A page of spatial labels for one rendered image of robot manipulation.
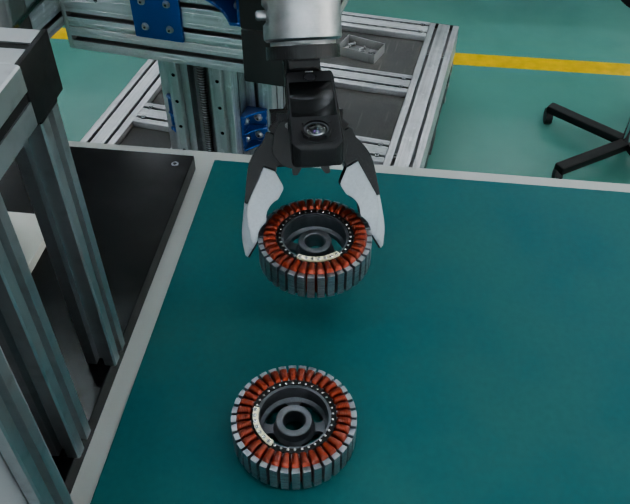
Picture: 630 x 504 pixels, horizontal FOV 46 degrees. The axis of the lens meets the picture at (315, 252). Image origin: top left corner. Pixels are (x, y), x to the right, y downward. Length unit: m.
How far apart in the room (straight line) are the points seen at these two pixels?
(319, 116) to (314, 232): 0.13
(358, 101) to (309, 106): 1.42
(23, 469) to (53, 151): 0.23
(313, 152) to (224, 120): 0.90
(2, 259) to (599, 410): 0.54
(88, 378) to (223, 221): 0.27
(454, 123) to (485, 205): 1.48
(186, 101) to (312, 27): 0.88
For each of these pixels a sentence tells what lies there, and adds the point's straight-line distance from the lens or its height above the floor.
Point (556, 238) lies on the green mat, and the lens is 0.92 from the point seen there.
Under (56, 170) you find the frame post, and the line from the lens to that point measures 0.59.
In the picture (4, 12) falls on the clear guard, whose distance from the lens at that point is 0.69.
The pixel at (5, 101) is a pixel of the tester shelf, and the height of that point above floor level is 1.11.
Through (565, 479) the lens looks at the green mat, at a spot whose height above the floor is 0.75.
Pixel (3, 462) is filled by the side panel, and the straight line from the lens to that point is 0.57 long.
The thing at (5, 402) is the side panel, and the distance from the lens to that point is 0.54.
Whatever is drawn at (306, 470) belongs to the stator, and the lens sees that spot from 0.66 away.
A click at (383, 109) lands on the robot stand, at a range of 2.08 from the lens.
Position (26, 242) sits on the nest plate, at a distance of 0.89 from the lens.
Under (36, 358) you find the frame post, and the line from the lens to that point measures 0.60.
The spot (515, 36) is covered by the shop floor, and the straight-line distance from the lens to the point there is 2.93.
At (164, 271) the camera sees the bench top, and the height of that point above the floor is 0.75.
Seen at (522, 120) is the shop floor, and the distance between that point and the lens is 2.48.
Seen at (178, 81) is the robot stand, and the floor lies 0.56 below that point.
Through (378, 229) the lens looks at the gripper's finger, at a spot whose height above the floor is 0.85.
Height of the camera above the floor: 1.35
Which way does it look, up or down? 44 degrees down
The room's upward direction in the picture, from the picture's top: straight up
